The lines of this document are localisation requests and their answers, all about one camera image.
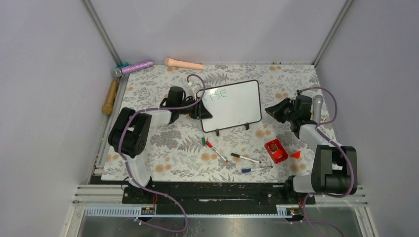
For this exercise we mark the silver microphone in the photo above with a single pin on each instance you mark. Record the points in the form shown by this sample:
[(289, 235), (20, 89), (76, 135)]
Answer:
[(317, 102)]

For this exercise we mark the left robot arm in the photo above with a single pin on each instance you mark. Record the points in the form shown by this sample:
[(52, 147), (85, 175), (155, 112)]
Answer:
[(129, 133)]

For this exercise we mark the red marker pen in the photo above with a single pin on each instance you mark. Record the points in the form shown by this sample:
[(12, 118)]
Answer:
[(216, 151)]

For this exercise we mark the gold microphone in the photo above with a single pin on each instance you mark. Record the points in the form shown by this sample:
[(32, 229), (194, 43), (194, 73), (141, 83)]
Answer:
[(107, 107)]

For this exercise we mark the red plastic box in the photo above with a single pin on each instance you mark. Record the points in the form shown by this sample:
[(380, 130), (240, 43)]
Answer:
[(276, 151)]

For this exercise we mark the whiteboard wire stand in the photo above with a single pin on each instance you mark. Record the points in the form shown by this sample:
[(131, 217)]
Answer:
[(242, 127)]

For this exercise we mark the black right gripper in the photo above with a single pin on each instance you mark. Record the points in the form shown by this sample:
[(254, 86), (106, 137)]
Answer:
[(275, 111)]

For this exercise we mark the black marker pen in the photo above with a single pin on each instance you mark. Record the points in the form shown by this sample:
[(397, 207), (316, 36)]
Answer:
[(237, 157)]

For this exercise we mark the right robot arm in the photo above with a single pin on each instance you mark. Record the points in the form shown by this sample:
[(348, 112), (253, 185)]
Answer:
[(334, 169)]

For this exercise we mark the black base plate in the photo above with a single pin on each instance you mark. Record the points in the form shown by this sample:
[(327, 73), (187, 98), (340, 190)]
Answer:
[(214, 198)]

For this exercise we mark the purple glitter microphone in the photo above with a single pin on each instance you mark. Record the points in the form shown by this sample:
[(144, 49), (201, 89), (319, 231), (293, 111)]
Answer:
[(131, 68)]

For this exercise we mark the white whiteboard black frame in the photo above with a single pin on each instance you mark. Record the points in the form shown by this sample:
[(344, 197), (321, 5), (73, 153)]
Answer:
[(231, 105)]

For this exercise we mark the blue marker pen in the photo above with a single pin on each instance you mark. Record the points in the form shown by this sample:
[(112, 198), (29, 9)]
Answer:
[(247, 170)]

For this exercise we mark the pink microphone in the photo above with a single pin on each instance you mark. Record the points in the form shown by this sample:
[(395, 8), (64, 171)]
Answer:
[(181, 64)]

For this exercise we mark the small orange block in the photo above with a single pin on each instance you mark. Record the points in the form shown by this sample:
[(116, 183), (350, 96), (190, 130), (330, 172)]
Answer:
[(296, 155)]

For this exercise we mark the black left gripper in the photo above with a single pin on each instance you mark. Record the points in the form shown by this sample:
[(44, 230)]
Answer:
[(200, 111)]

